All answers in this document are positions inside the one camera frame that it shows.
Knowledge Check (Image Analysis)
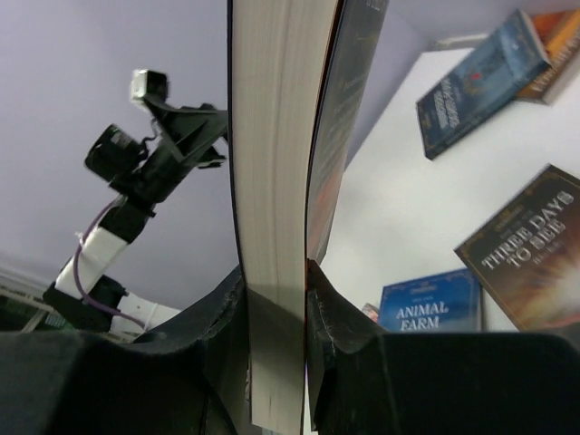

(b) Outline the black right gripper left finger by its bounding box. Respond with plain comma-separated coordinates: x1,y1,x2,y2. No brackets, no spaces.
1,269,249,434

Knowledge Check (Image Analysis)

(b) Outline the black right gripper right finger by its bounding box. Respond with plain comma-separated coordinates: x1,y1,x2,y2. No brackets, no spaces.
306,261,579,434

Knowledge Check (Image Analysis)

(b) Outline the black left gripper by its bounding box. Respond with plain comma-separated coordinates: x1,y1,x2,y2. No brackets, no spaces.
112,101,228,204

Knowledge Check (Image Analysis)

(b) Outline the Tale of Two Cities book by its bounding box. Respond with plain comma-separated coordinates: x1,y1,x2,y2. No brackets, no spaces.
227,1,388,434

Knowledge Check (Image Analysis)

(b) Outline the Nineteen Eighty Four blue book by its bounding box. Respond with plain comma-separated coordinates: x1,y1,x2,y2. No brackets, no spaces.
416,9,550,160

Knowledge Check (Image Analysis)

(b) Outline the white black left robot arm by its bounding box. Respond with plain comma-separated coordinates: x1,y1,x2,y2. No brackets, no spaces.
43,97,228,334

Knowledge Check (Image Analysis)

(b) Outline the Little Women floral book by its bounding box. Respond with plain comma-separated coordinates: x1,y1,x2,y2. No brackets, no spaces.
362,304,379,323

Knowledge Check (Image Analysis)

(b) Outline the Animal Farm blue book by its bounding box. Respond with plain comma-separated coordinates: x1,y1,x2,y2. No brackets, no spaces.
378,268,482,333

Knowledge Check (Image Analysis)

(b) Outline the Three Days to See book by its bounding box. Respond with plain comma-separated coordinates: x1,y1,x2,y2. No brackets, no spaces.
454,164,579,336

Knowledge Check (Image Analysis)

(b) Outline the dark orange book at back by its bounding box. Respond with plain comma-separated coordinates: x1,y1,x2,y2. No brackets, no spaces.
517,9,579,105

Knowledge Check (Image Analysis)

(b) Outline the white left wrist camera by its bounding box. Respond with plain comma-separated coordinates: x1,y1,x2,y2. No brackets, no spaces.
129,69,169,106

